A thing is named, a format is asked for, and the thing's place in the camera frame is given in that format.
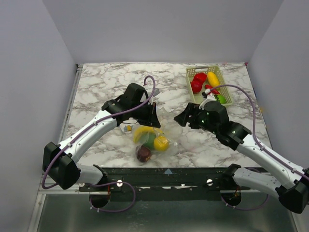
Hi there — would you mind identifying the yellow banana bunch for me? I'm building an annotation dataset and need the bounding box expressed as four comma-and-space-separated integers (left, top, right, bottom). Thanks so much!
133, 126, 163, 143

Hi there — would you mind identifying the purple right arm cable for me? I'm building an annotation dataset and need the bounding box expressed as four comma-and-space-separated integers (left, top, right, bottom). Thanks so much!
205, 84, 309, 174

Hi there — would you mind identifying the pale green perforated basket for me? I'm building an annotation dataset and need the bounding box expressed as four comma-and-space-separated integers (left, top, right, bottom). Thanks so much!
186, 65, 225, 103

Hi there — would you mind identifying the clear zip top bag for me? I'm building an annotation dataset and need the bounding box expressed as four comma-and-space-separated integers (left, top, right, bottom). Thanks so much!
120, 107, 183, 164

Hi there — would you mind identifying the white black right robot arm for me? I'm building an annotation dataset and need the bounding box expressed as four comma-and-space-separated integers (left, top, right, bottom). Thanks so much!
174, 101, 309, 214

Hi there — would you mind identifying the green bell pepper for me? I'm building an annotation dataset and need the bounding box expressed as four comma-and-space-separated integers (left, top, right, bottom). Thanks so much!
140, 133, 156, 150

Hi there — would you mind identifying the red bell pepper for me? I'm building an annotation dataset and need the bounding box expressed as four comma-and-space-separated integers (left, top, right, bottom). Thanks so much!
193, 72, 207, 84

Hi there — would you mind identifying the yellow green lemon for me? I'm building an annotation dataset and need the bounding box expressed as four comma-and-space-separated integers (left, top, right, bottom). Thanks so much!
154, 136, 169, 151

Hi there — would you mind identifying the yellow mango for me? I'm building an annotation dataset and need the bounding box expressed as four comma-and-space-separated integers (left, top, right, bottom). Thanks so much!
207, 72, 220, 87

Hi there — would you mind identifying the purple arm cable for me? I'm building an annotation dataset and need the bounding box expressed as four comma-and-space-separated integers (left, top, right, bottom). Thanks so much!
42, 75, 155, 189
205, 84, 309, 174

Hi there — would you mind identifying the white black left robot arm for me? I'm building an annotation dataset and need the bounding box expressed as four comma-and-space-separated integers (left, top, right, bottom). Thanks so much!
42, 83, 161, 191

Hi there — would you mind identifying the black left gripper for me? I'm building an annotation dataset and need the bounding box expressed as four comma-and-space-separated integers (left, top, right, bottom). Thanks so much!
131, 101, 161, 128

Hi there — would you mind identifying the small green watermelon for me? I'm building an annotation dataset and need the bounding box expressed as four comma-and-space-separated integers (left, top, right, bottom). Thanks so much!
214, 94, 226, 104

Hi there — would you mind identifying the black mounting rail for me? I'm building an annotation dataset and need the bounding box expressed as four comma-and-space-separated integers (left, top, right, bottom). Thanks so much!
79, 168, 238, 202

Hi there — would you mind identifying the red round fruit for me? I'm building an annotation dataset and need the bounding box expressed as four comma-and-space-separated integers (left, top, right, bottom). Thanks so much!
191, 80, 202, 94

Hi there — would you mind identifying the dark maroon fruit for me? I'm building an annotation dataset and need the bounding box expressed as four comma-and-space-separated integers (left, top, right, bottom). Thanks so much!
136, 145, 152, 162

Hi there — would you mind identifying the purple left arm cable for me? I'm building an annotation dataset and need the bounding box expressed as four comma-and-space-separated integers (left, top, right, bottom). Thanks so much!
42, 75, 155, 189

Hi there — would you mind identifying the red chili pepper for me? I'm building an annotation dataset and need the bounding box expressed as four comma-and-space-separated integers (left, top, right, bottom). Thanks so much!
204, 84, 221, 95

